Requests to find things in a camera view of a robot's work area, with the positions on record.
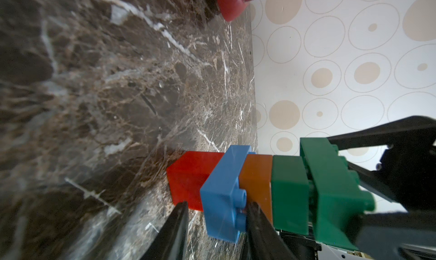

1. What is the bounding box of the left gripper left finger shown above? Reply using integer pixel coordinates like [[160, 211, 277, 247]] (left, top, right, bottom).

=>
[[140, 202, 188, 260]]

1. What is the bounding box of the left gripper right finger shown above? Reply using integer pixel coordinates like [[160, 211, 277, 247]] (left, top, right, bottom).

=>
[[243, 202, 297, 260]]

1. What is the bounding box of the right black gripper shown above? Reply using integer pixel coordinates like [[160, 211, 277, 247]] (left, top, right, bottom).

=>
[[328, 116, 436, 260]]

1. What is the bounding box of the light blue 2x4 lego brick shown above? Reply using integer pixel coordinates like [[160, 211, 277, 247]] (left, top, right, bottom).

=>
[[200, 145, 253, 243]]

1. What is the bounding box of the green 2x4 lego brick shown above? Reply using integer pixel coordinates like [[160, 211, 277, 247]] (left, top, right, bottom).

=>
[[300, 137, 375, 250]]

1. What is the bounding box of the green 2x2 lego brick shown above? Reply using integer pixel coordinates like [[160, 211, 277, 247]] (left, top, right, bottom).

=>
[[271, 155, 310, 235]]

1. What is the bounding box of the orange 2x2 lego brick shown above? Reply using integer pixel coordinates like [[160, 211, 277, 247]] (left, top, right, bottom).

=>
[[239, 154, 273, 225]]

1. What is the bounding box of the red 2x2 lego brick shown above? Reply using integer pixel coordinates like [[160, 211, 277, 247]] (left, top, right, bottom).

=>
[[166, 151, 224, 212]]

